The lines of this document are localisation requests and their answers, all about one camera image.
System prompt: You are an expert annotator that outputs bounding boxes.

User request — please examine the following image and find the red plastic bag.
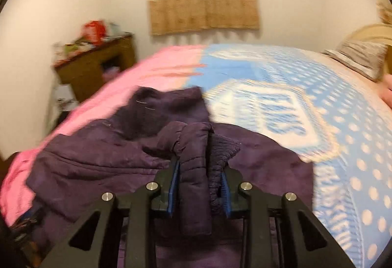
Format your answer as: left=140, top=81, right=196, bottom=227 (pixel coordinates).
left=81, top=21, right=107, bottom=42

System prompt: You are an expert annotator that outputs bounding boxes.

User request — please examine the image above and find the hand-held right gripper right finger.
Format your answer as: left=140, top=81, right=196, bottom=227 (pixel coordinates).
left=220, top=166, right=356, bottom=268

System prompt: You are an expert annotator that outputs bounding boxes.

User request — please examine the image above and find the pink and blue blanket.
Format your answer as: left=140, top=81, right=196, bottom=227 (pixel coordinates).
left=0, top=43, right=392, bottom=268

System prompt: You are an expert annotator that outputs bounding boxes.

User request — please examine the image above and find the purple padded jacket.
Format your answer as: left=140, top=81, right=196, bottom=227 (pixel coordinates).
left=26, top=86, right=314, bottom=268

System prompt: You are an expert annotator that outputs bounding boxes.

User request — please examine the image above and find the white paper bag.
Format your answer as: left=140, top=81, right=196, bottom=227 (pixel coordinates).
left=53, top=84, right=78, bottom=113

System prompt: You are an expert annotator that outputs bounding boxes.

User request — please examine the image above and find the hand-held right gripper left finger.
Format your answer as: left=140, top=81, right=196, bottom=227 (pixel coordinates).
left=40, top=157, right=180, bottom=268

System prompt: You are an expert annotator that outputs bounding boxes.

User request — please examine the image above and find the clutter of small packets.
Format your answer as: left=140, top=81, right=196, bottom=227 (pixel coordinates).
left=53, top=23, right=133, bottom=65

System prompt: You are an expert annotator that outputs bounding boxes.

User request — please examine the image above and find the grey patterned pillow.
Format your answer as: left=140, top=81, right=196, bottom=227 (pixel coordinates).
left=321, top=40, right=389, bottom=82

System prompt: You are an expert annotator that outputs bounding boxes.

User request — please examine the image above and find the brown wooden bedside cabinet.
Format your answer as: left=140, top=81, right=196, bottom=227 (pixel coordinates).
left=53, top=34, right=137, bottom=103

